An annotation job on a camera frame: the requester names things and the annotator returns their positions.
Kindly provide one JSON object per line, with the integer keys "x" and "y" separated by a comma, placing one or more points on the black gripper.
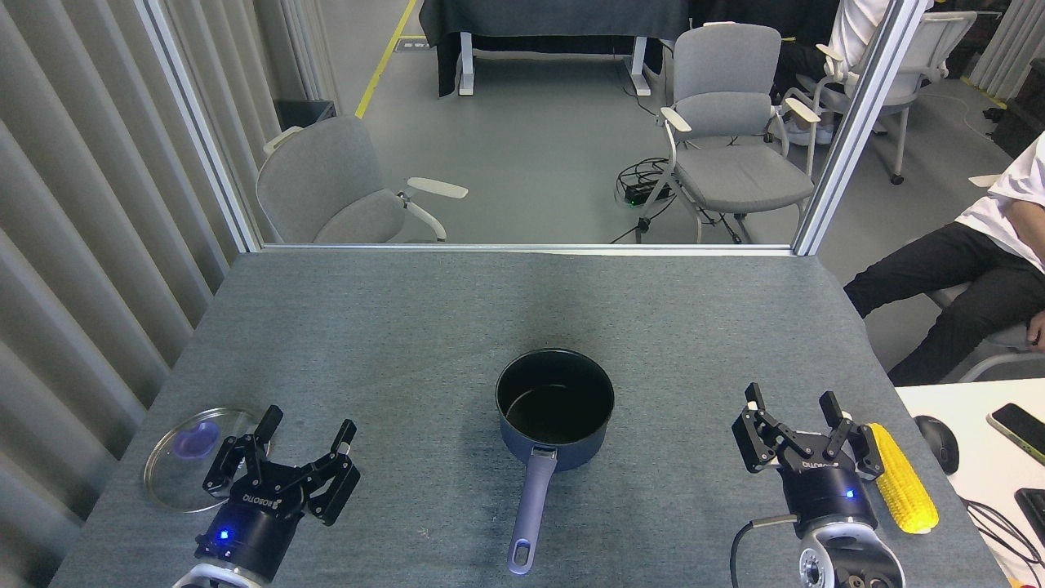
{"x": 249, "y": 531}
{"x": 824, "y": 494}

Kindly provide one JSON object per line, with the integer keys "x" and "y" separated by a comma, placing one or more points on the yellow corn cob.
{"x": 898, "y": 482}

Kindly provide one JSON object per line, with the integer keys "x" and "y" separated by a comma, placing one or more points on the glass pot lid blue knob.
{"x": 175, "y": 474}

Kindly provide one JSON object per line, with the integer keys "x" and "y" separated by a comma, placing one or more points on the person's right forearm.
{"x": 1029, "y": 219}

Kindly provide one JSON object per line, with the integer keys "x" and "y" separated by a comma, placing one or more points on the person's left hand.
{"x": 1038, "y": 330}

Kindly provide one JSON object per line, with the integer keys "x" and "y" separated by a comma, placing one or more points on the black computer mouse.
{"x": 937, "y": 441}

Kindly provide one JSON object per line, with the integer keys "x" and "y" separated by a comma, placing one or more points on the white side table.
{"x": 984, "y": 490}

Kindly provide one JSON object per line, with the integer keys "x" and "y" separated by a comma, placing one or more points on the smartphone with green edge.
{"x": 1019, "y": 429}

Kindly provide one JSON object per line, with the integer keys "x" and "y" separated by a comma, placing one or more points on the grey chair under seated person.
{"x": 1000, "y": 351}

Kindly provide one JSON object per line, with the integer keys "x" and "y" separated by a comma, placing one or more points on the seated person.
{"x": 963, "y": 269}

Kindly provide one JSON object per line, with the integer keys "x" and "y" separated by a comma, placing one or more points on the grey office chair white armrests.
{"x": 735, "y": 171}

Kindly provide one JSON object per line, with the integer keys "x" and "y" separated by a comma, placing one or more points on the grey chair with rounded back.
{"x": 326, "y": 180}

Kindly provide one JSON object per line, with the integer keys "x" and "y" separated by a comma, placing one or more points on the black box on floor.
{"x": 304, "y": 113}

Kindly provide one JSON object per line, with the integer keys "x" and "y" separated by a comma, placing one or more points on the white mesh office chair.
{"x": 922, "y": 57}

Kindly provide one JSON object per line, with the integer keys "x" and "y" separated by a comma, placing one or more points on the person in background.
{"x": 861, "y": 33}

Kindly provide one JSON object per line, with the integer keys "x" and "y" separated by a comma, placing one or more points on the grey curtain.
{"x": 1008, "y": 41}

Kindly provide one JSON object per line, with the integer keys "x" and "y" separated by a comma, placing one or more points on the grey floor socket strip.
{"x": 412, "y": 44}

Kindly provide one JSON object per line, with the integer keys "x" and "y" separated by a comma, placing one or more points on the desk with black cloth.
{"x": 555, "y": 16}

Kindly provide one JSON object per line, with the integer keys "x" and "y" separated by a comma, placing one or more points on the silver frame post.
{"x": 200, "y": 131}
{"x": 857, "y": 122}

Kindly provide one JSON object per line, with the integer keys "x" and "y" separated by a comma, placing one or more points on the silver frame rail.
{"x": 531, "y": 248}

